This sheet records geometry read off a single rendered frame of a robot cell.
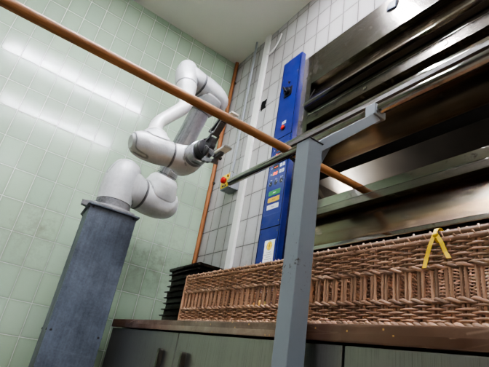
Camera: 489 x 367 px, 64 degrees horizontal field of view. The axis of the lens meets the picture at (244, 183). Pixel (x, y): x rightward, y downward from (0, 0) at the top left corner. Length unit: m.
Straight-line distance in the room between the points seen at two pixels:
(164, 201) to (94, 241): 0.41
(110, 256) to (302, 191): 1.09
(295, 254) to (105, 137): 1.84
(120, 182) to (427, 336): 1.46
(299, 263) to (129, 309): 1.64
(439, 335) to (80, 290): 1.34
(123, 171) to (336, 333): 1.34
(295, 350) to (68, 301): 1.11
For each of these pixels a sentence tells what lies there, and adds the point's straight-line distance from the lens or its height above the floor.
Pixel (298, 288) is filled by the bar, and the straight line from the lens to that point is 0.73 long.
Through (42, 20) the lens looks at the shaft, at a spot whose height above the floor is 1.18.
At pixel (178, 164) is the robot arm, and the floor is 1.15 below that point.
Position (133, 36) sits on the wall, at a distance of 2.84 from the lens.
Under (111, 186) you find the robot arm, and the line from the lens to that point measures 1.80.
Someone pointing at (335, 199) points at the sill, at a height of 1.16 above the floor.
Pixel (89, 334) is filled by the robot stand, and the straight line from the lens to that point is 1.68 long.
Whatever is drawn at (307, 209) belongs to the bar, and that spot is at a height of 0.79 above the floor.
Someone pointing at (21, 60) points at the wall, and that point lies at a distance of 2.53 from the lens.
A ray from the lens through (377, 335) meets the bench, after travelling 0.66.
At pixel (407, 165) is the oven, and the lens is 1.75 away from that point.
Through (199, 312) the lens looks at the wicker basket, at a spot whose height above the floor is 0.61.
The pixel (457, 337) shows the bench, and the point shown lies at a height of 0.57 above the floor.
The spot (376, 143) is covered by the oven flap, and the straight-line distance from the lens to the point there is 1.64.
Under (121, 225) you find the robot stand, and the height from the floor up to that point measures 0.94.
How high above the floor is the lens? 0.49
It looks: 25 degrees up
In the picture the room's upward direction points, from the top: 10 degrees clockwise
